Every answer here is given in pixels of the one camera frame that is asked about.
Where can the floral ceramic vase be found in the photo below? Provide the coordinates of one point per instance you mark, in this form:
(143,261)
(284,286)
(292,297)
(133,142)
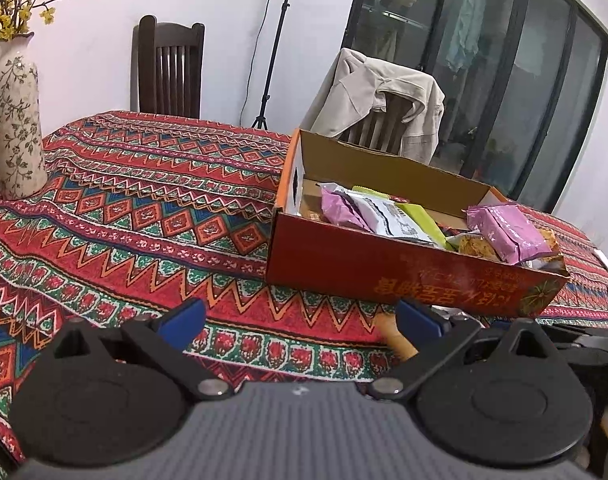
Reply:
(16,125)

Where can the dark wooden chair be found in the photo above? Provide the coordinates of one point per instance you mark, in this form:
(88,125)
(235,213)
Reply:
(169,70)

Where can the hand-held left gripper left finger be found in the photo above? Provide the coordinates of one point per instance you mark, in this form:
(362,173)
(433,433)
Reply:
(184,322)

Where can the beige jacket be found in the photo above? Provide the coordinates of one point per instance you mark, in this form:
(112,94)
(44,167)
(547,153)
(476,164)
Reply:
(359,90)

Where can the glass sliding door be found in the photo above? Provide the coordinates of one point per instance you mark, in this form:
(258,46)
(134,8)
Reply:
(524,85)

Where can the small golden snack packet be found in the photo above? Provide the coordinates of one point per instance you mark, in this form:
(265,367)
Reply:
(548,242)

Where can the red patterned tablecloth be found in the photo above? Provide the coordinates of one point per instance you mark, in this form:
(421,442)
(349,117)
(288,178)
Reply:
(134,210)

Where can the orange cardboard box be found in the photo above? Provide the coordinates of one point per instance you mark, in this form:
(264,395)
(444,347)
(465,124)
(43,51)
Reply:
(334,265)

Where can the gold cookie packet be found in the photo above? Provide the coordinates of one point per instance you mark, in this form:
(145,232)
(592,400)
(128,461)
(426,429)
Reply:
(396,335)

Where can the wooden chair with jacket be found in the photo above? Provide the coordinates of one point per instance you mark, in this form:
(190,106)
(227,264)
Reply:
(379,130)

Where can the hanging pale blue garment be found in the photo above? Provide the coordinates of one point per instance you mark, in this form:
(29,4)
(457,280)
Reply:
(466,25)

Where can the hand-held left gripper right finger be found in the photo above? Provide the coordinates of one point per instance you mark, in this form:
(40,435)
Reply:
(419,320)

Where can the black tripod stand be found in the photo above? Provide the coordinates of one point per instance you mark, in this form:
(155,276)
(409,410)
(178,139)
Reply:
(274,60)

